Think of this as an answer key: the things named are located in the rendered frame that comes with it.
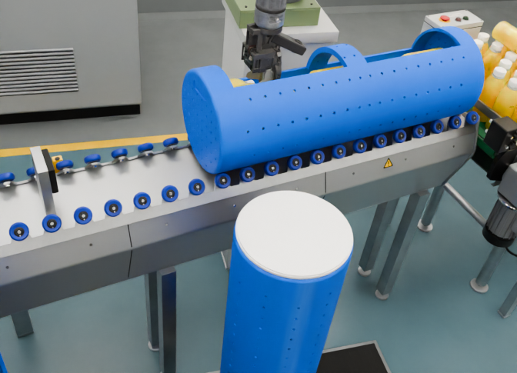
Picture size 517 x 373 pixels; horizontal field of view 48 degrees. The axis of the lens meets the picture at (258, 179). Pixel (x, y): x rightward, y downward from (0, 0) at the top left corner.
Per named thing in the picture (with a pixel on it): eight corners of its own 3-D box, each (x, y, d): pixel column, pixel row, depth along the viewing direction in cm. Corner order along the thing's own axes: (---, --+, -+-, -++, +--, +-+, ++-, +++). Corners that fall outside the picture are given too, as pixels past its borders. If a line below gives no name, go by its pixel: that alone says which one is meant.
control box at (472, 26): (418, 39, 223) (425, 14, 216) (458, 32, 231) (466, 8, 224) (434, 52, 216) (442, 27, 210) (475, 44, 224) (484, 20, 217)
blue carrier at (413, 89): (181, 140, 174) (179, 51, 157) (414, 89, 207) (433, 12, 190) (220, 195, 154) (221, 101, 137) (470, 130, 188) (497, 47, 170)
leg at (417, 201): (372, 291, 257) (410, 187, 215) (383, 288, 259) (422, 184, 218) (379, 301, 253) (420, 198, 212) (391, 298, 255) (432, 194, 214)
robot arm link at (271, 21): (277, -2, 146) (292, 13, 141) (275, 15, 149) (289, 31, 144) (250, 1, 143) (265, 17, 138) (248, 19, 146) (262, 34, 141)
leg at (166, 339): (158, 371, 219) (154, 263, 178) (172, 366, 221) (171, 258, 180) (163, 384, 215) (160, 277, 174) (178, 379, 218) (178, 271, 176)
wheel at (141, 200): (131, 194, 149) (132, 194, 148) (148, 189, 151) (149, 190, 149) (135, 211, 150) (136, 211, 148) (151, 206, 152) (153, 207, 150)
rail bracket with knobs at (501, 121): (476, 141, 194) (488, 115, 187) (492, 136, 197) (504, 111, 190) (498, 159, 188) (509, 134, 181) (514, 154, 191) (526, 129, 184)
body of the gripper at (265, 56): (240, 61, 154) (244, 18, 146) (268, 56, 157) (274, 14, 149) (252, 76, 149) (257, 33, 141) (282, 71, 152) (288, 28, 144)
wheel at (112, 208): (101, 201, 147) (102, 201, 145) (118, 196, 148) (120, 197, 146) (105, 218, 147) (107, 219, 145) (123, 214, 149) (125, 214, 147)
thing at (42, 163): (39, 194, 153) (29, 148, 143) (55, 190, 155) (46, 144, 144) (47, 219, 147) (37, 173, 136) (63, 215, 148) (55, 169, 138)
